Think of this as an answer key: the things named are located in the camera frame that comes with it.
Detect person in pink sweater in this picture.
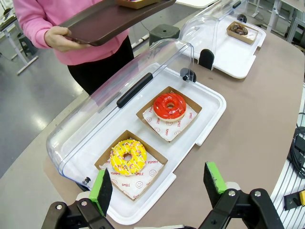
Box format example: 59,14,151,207
13,0,135,95

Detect person's right hand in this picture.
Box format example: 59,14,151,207
44,25,92,52

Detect chocolate sprinkled donut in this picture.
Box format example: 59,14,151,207
230,23,249,36

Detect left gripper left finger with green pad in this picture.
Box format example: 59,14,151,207
41,168,115,229

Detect white desk frame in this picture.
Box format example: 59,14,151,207
0,7,39,76

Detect white table top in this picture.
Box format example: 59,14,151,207
175,0,221,9

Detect yellow sprinkled donut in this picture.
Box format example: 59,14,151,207
110,140,148,177

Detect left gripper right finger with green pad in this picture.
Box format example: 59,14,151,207
199,161,285,229

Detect white slotted mounting plate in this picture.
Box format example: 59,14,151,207
271,83,305,229

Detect clear dome display lid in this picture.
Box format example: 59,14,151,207
46,39,195,184
178,0,248,52

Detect dark step stool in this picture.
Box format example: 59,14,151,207
18,35,38,57

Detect red glazed donut chocolate stripes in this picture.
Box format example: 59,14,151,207
153,93,187,122

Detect pink-sleeved right forearm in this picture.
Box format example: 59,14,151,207
13,0,57,50

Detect grey metal frame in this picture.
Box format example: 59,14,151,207
285,9,305,43

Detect black and yellow device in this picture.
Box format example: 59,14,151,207
283,190,305,211

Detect black cable bundle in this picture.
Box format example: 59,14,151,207
287,126,305,179

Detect white display case base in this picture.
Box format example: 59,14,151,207
58,66,227,226
180,15,267,79

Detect black lid hinge bracket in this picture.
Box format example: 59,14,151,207
199,49,215,70

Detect dark grey plastic stool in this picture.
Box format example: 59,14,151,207
149,23,181,46

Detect dark brown serving tray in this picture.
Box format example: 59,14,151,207
59,0,177,47

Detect brown cardboard donut tray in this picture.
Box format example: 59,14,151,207
115,0,159,10
135,85,203,143
94,130,169,202
226,21,259,45

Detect white printed paper liner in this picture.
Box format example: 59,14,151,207
142,90,198,142
99,152,165,200

